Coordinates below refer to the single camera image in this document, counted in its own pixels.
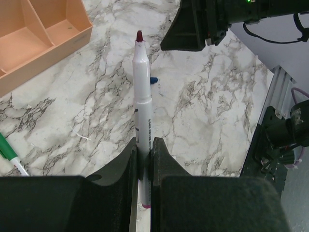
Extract white pen magenta end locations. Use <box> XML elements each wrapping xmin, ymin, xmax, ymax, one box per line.
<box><xmin>132</xmin><ymin>30</ymin><xmax>154</xmax><ymax>209</ymax></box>

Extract blue pen cap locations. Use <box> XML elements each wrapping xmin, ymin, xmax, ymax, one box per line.
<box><xmin>150</xmin><ymin>77</ymin><xmax>158</xmax><ymax>85</ymax></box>

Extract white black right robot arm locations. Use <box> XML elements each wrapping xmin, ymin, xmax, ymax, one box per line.
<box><xmin>160</xmin><ymin>0</ymin><xmax>309</xmax><ymax>52</ymax></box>

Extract white pen green end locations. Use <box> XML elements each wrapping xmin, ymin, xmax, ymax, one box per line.
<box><xmin>0</xmin><ymin>134</ymin><xmax>30</xmax><ymax>176</ymax></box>

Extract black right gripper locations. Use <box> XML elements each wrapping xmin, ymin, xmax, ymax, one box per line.
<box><xmin>160</xmin><ymin>0</ymin><xmax>230</xmax><ymax>52</ymax></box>

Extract aluminium table edge rail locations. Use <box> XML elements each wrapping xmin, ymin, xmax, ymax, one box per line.
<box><xmin>258</xmin><ymin>65</ymin><xmax>296</xmax><ymax>125</ymax></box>

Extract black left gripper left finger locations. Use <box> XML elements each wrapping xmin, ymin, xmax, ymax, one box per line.
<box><xmin>0</xmin><ymin>139</ymin><xmax>138</xmax><ymax>232</ymax></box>

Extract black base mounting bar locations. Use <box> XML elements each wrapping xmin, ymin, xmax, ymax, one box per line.
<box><xmin>240</xmin><ymin>106</ymin><xmax>288</xmax><ymax>195</ymax></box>

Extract orange plastic desk organizer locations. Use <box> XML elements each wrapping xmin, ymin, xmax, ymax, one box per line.
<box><xmin>0</xmin><ymin>0</ymin><xmax>92</xmax><ymax>96</ymax></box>

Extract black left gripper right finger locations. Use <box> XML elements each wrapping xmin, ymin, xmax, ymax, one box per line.
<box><xmin>150</xmin><ymin>138</ymin><xmax>290</xmax><ymax>232</ymax></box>

